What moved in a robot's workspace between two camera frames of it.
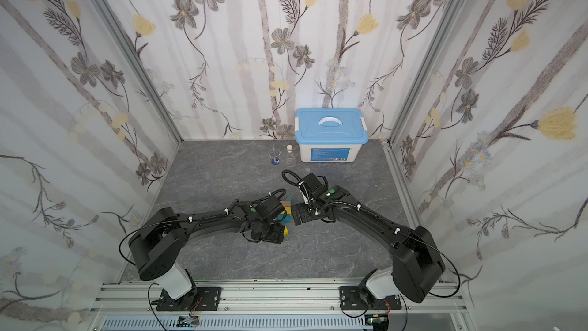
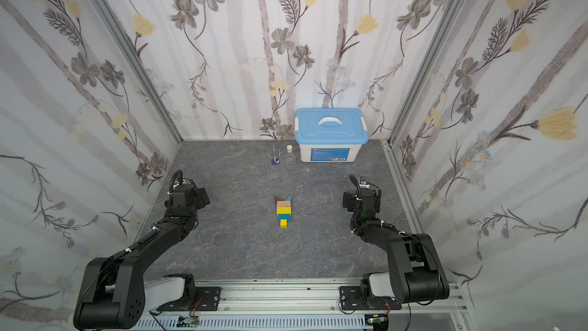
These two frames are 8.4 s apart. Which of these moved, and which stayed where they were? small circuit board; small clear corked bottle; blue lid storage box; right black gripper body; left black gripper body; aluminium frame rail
Moved: right black gripper body; left black gripper body
Stayed: small clear corked bottle; blue lid storage box; small circuit board; aluminium frame rail
